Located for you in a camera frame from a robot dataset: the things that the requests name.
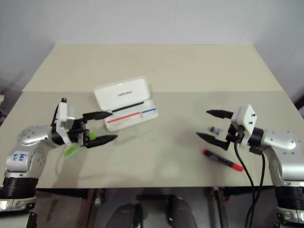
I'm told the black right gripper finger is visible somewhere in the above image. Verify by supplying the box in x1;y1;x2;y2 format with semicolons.
196;132;230;151
206;109;234;119

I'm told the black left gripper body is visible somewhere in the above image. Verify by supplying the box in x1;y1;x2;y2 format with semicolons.
67;117;91;145

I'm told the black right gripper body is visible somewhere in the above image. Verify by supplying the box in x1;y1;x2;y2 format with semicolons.
225;123;246;146

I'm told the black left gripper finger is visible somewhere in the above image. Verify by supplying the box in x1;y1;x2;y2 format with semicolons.
85;134;119;149
82;111;114;121

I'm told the red and black marker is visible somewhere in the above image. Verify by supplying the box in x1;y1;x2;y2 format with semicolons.
202;149;245;172

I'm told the green highlighter pen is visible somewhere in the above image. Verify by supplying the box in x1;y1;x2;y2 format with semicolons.
63;133;97;160

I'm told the white plastic pencil case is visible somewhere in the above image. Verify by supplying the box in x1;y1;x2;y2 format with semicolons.
93;76;159;132

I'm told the red and blue thin stick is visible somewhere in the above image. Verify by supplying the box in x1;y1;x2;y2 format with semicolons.
106;108;157;124

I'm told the black pen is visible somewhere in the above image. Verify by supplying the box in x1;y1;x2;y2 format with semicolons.
111;101;145;113

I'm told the metal table leg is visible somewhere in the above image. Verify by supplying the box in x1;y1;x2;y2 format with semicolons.
206;187;231;228
83;189;105;228

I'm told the dark rounded shape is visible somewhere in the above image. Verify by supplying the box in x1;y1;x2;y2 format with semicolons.
111;203;143;228
167;196;198;228

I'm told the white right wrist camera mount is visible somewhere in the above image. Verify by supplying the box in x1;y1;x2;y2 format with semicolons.
231;104;258;147

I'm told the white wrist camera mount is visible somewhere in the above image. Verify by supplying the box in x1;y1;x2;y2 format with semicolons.
231;104;258;147
51;97;76;145

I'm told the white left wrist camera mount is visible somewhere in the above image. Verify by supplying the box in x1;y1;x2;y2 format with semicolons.
51;97;76;145

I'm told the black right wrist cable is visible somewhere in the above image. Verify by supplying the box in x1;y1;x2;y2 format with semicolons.
247;146;266;228
234;128;256;228

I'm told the dark metal frame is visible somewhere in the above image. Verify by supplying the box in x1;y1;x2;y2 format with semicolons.
293;86;304;119

